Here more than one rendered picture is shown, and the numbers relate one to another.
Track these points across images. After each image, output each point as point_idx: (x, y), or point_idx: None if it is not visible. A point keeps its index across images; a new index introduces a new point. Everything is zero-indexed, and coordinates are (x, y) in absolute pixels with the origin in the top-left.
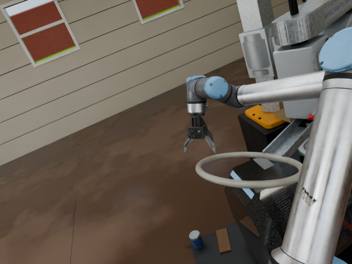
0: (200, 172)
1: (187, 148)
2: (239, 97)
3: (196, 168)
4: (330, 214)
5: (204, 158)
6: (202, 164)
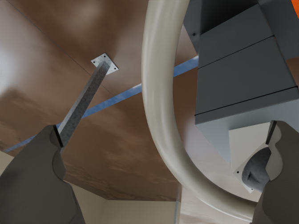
0: (189, 191)
1: (56, 137)
2: None
3: (160, 155)
4: None
5: (167, 23)
6: (172, 96)
